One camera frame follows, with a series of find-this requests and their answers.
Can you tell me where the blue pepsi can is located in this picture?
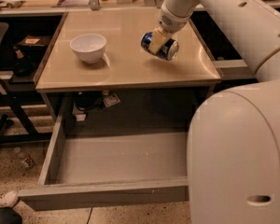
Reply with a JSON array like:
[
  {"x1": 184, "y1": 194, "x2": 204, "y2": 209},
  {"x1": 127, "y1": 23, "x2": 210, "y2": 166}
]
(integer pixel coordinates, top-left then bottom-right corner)
[{"x1": 141, "y1": 32, "x2": 179, "y2": 61}]

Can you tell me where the grey counter cabinet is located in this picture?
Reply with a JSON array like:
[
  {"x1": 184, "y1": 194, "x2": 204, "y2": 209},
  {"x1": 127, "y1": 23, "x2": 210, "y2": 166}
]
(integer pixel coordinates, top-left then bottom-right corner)
[{"x1": 33, "y1": 7, "x2": 224, "y2": 123}]

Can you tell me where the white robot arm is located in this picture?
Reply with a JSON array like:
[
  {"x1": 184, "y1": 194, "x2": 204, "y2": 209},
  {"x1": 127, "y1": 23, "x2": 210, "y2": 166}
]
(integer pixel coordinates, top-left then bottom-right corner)
[{"x1": 150, "y1": 0, "x2": 280, "y2": 224}]

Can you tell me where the empty plastic bottle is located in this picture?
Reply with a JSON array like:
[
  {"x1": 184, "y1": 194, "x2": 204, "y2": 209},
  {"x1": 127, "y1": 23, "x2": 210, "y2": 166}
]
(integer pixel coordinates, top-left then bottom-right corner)
[{"x1": 13, "y1": 147, "x2": 35, "y2": 169}]

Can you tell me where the grey open top drawer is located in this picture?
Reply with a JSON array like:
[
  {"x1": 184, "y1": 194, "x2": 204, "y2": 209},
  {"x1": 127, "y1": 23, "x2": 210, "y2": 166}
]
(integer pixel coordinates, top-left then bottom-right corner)
[{"x1": 18, "y1": 93, "x2": 190, "y2": 212}]

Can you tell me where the white shoe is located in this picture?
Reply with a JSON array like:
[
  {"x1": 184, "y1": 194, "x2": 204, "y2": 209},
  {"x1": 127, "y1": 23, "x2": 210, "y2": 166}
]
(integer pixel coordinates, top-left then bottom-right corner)
[{"x1": 0, "y1": 190, "x2": 19, "y2": 208}]

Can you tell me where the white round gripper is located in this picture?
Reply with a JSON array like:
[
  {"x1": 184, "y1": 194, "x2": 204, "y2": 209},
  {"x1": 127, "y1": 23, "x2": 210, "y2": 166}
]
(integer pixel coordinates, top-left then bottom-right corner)
[{"x1": 148, "y1": 2, "x2": 190, "y2": 54}]

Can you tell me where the black box with label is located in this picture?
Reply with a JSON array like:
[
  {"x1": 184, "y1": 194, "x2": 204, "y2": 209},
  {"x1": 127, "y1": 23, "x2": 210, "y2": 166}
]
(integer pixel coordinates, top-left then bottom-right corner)
[{"x1": 16, "y1": 35, "x2": 51, "y2": 55}]

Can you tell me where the white power adapter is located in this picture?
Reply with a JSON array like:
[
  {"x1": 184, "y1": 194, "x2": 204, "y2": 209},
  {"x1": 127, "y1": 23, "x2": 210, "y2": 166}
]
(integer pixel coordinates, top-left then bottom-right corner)
[{"x1": 72, "y1": 105, "x2": 87, "y2": 121}]

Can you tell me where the white ceramic bowl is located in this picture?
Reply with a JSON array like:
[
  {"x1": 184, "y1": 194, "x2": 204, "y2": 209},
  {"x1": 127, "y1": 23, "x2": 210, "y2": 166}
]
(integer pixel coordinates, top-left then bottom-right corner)
[{"x1": 70, "y1": 34, "x2": 106, "y2": 63}]

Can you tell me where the black coiled cable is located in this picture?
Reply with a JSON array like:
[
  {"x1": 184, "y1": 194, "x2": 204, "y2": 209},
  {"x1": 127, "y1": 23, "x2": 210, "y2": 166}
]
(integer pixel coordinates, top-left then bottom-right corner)
[{"x1": 74, "y1": 91, "x2": 105, "y2": 112}]

